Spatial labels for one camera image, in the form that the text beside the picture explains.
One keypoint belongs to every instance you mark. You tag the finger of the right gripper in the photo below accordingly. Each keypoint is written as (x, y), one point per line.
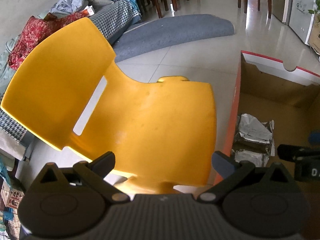
(314, 138)

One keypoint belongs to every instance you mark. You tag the silver foil pouch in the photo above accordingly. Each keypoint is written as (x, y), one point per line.
(258, 159)
(257, 135)

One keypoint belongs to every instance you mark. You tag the brown cardboard carton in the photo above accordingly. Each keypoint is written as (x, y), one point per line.
(314, 40)

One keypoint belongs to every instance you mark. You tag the red patterned blanket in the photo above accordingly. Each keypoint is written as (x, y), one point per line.
(37, 30)

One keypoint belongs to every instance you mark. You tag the white chest freezer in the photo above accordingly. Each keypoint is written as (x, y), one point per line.
(301, 20)

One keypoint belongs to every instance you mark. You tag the red cardboard shoe box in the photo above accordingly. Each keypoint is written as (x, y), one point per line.
(270, 203)

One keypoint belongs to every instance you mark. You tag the houndstooth sofa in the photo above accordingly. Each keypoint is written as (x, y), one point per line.
(113, 20)

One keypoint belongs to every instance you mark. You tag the grey rolled floor mat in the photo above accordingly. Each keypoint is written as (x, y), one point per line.
(145, 37)

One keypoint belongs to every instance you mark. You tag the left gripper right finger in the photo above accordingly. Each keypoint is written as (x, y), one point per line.
(232, 174)

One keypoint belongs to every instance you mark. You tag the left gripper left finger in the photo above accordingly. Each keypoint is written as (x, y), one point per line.
(92, 175)

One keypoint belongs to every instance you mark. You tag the yellow plastic chair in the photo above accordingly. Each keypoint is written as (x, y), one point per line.
(69, 92)

